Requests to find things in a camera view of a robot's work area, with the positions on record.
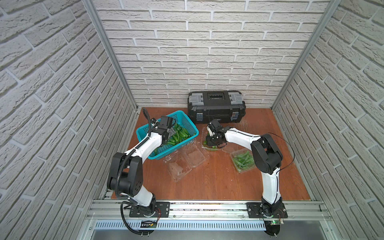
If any aluminium front rail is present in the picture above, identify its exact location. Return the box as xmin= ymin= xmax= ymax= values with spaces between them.
xmin=86 ymin=199 xmax=329 ymax=223

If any teal plastic perforated basket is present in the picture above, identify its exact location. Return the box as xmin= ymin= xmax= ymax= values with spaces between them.
xmin=148 ymin=111 xmax=199 ymax=160

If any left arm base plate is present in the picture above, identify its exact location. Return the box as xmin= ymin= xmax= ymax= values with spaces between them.
xmin=129 ymin=201 xmax=171 ymax=218

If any clear clamshell container with peppers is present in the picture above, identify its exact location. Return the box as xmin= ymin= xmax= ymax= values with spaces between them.
xmin=164 ymin=144 xmax=208 ymax=182

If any black grey toolbox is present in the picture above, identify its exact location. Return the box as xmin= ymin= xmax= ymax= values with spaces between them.
xmin=188 ymin=90 xmax=246 ymax=124

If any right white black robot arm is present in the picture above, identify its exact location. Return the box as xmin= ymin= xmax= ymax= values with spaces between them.
xmin=206 ymin=120 xmax=284 ymax=218

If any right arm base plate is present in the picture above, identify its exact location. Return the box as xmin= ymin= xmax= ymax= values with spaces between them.
xmin=246 ymin=202 xmax=288 ymax=219

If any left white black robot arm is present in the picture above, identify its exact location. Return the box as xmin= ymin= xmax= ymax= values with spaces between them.
xmin=107 ymin=108 xmax=174 ymax=217

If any clear pepper container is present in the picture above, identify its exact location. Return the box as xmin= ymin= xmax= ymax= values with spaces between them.
xmin=201 ymin=127 xmax=241 ymax=153
xmin=230 ymin=148 xmax=256 ymax=173

